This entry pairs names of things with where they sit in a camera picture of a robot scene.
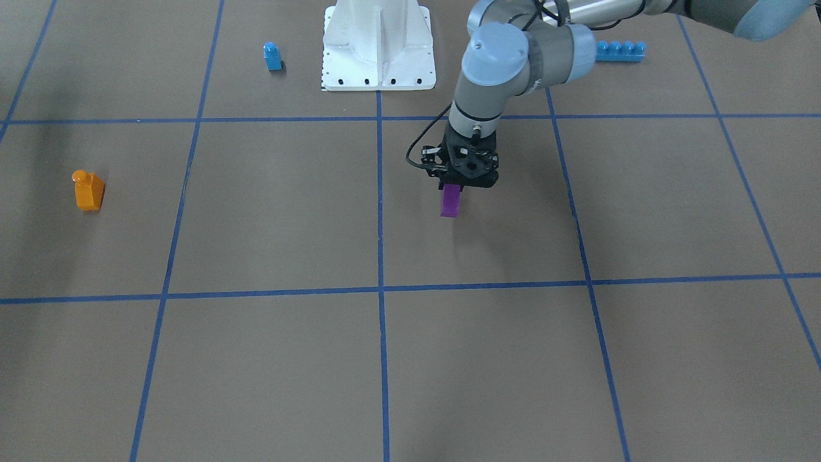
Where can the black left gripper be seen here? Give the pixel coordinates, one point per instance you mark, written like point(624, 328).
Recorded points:
point(430, 154)

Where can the purple trapezoid block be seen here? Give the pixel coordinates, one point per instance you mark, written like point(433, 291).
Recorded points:
point(451, 200)

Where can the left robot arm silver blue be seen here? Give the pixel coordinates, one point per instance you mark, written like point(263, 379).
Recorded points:
point(518, 47)

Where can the orange trapezoid block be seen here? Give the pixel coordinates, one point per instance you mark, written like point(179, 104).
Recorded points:
point(89, 190)

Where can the long blue four-stud block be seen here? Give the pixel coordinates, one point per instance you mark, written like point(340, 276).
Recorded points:
point(616, 51)

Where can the small blue block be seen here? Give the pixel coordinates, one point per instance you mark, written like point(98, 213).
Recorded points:
point(272, 57)

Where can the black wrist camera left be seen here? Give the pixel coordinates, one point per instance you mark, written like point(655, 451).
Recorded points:
point(432, 161)

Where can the white camera pedestal column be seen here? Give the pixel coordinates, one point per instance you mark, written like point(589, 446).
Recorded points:
point(377, 46)

